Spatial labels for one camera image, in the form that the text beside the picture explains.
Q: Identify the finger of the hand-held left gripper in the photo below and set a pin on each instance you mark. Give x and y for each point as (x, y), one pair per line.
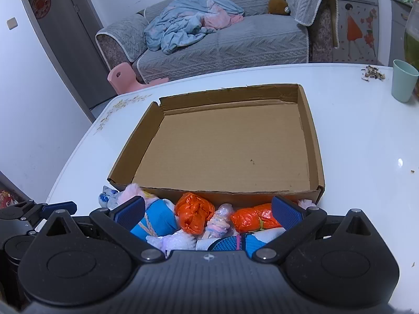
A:
(60, 206)

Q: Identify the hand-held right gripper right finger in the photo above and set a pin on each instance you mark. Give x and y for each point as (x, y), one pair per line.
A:
(286, 214)

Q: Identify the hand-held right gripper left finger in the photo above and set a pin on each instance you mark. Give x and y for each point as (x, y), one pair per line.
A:
(131, 213)

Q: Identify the orange bagged sock roll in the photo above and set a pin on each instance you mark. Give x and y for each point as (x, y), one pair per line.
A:
(252, 220)
(193, 214)

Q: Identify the brown cardboard box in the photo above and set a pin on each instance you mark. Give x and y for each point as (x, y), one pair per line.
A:
(229, 144)

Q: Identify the pink white fluffy sock roll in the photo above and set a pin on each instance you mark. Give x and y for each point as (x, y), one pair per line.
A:
(306, 203)

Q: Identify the white blue printed sock roll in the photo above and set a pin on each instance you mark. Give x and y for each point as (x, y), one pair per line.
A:
(106, 198)

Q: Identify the red printed object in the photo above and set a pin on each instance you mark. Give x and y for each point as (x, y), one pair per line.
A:
(5, 199)

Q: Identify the pink white bagged sock roll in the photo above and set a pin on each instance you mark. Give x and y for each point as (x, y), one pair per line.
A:
(217, 219)

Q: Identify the pink plastic chair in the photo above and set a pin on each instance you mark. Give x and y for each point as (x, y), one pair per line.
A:
(122, 77)

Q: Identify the pile of sunflower seed shells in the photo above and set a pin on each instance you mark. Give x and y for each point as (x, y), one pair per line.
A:
(373, 73)

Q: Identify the grey door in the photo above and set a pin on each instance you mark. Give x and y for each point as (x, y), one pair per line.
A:
(68, 39)

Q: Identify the grey quilted sofa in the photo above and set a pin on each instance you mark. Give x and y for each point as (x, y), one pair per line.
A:
(245, 49)

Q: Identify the pale green cup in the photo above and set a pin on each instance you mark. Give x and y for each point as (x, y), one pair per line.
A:
(404, 81)

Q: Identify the light blue blanket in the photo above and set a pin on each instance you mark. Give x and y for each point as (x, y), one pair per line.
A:
(176, 29)

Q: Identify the red round door decoration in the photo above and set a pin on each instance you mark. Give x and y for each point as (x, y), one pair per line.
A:
(42, 5)

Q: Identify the flower printed refrigerator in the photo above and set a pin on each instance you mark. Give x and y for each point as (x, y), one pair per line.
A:
(353, 23)

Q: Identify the pink cloth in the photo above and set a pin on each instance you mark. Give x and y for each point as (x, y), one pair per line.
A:
(219, 18)

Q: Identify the brown plush toy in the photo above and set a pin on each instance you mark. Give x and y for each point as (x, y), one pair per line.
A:
(278, 6)

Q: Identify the glass vase with green water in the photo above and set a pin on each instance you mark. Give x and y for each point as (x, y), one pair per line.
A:
(412, 45)

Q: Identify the grey quilted throw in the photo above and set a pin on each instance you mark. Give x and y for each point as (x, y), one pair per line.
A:
(304, 0)

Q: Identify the grey cabinet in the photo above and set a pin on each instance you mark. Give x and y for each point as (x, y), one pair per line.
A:
(396, 23)

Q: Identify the beige wall switch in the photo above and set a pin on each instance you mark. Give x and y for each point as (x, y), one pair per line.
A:
(12, 23)

